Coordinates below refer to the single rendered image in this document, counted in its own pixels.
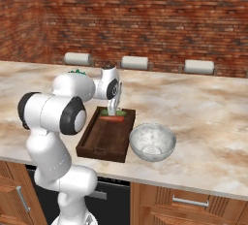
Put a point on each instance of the orange carrot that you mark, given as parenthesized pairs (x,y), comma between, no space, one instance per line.
(113,118)

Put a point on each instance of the grey speckled bowl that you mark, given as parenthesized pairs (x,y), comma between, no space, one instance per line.
(151,141)

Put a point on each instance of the black dishwasher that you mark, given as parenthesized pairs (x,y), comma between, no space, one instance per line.
(113,206)

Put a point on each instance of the white cushioned stool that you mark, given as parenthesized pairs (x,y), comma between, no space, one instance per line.
(135,62)
(199,67)
(77,58)

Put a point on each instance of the wooden cupboard door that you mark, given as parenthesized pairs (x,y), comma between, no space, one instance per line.
(193,220)
(9,199)

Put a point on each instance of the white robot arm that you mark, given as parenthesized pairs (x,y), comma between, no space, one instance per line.
(48,112)

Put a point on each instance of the dark brown wooden tray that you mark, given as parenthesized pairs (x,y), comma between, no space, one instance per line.
(105,136)

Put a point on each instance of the green cucumber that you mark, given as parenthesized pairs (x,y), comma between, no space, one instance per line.
(122,113)

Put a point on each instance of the wooden drawer front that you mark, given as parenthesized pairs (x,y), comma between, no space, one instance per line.
(223,204)

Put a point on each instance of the green leafy vegetable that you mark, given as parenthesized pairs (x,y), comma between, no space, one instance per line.
(77,72)

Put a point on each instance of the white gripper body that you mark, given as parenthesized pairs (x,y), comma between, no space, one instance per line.
(113,106)

